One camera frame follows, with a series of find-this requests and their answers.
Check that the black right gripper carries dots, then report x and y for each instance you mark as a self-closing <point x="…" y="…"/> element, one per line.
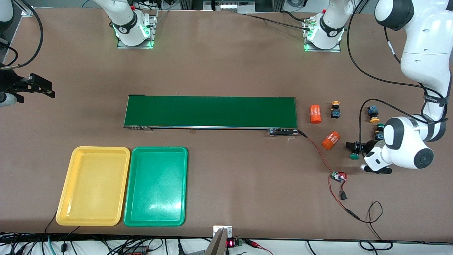
<point x="10" y="82"/>

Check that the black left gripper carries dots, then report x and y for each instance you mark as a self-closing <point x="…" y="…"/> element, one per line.
<point x="370" y="146"/>

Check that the green mushroom push button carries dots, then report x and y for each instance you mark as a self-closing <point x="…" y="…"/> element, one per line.
<point x="354" y="156"/>
<point x="379" y="134"/>

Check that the orange 4680 cylinder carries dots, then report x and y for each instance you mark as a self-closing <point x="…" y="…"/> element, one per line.
<point x="315" y="114"/>
<point x="331" y="140"/>

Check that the yellow mushroom push button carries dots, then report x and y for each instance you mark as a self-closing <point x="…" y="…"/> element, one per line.
<point x="335" y="113"/>
<point x="372" y="111"/>

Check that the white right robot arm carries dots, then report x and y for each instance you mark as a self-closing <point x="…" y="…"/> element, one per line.
<point x="124" y="21"/>

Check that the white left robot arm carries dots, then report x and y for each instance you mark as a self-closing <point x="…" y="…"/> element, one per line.
<point x="424" y="46"/>

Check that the small black circuit board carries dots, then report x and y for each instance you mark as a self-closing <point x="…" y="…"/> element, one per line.
<point x="336" y="176"/>

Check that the yellow plastic tray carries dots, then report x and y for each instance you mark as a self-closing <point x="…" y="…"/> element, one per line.
<point x="92" y="184"/>

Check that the red clip lead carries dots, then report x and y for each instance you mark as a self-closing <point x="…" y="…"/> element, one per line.
<point x="253" y="243"/>

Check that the green belt conveyor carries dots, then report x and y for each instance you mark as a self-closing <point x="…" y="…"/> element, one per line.
<point x="212" y="111"/>

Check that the red digit display module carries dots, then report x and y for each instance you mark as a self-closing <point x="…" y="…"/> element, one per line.
<point x="230" y="243"/>

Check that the green plastic tray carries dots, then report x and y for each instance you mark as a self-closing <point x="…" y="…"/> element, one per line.
<point x="159" y="198"/>

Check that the aluminium frame profile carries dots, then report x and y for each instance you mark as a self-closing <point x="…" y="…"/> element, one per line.
<point x="26" y="10"/>

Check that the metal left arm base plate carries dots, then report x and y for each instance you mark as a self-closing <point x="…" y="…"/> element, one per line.
<point x="322" y="50"/>

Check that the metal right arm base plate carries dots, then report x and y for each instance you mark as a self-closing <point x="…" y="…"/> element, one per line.
<point x="134" y="47"/>

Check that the grey metal bracket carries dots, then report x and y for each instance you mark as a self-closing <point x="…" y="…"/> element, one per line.
<point x="219" y="244"/>

